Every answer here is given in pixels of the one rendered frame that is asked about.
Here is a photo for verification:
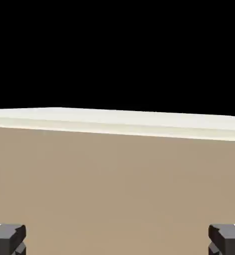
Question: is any tan cabinet with cream top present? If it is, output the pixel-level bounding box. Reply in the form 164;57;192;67
0;107;235;255

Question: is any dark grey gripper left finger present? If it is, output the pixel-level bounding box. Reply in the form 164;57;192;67
0;224;27;255

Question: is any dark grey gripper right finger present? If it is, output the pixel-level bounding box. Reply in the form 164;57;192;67
208;224;235;255

